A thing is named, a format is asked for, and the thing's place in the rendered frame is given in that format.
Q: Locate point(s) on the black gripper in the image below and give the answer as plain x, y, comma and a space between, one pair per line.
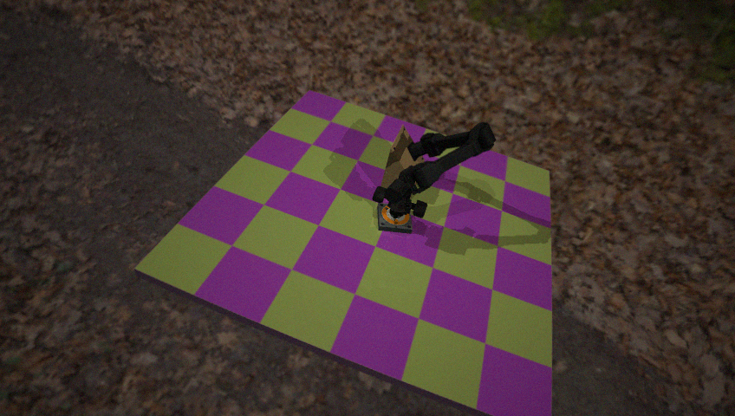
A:
419, 208

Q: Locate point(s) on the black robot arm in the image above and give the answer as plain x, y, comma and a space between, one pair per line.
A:
470, 144

